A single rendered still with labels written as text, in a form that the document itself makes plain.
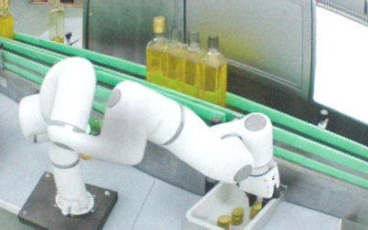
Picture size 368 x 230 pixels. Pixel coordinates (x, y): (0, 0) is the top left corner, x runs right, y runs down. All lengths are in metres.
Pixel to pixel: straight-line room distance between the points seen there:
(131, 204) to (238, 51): 0.53
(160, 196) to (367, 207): 0.66
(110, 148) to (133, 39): 0.94
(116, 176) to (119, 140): 0.65
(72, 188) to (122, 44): 0.70
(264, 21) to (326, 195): 0.54
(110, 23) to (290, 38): 0.72
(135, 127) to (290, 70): 0.66
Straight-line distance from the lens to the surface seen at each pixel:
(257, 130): 1.13
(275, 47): 1.49
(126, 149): 0.93
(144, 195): 1.50
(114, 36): 1.89
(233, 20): 1.53
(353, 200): 1.38
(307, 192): 1.43
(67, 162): 1.30
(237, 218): 1.35
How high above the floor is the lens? 1.72
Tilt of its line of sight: 32 degrees down
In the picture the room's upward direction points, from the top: straight up
